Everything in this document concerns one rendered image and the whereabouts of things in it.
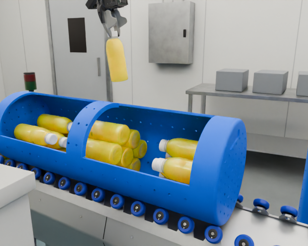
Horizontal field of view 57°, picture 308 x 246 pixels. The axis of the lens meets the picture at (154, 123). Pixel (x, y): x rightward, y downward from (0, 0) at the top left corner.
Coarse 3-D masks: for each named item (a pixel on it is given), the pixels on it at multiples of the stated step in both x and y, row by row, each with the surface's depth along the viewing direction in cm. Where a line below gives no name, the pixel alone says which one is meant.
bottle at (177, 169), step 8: (168, 160) 77; (176, 160) 76; (184, 160) 75; (192, 160) 75; (168, 168) 76; (176, 168) 74; (184, 168) 73; (168, 176) 76; (176, 176) 74; (184, 176) 73
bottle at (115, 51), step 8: (112, 40) 104; (112, 48) 104; (120, 48) 105; (112, 56) 105; (120, 56) 106; (112, 64) 106; (120, 64) 106; (112, 72) 107; (120, 72) 107; (112, 80) 109; (120, 80) 108
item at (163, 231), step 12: (36, 180) 104; (48, 192) 99; (60, 192) 97; (84, 204) 91; (96, 204) 89; (108, 216) 86; (120, 216) 84; (132, 216) 83; (144, 216) 81; (144, 228) 80; (156, 228) 78; (168, 228) 77; (180, 240) 75; (192, 240) 73; (204, 240) 72
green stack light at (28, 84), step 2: (24, 82) 163; (26, 82) 162; (28, 82) 162; (30, 82) 162; (32, 82) 163; (34, 82) 164; (24, 84) 164; (26, 84) 163; (28, 84) 162; (30, 84) 163; (32, 84) 163; (34, 84) 164; (36, 84) 166; (26, 86) 163; (28, 86) 163; (30, 86) 163; (32, 86) 164; (34, 86) 165; (36, 86) 166; (26, 88) 163; (28, 88) 163; (30, 88) 163; (32, 88) 164; (34, 88) 165; (36, 88) 166
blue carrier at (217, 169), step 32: (32, 96) 118; (64, 96) 108; (0, 128) 103; (160, 128) 99; (192, 128) 92; (224, 128) 68; (32, 160) 98; (64, 160) 88; (96, 160) 81; (224, 160) 65; (128, 192) 80; (160, 192) 72; (192, 192) 66; (224, 192) 69
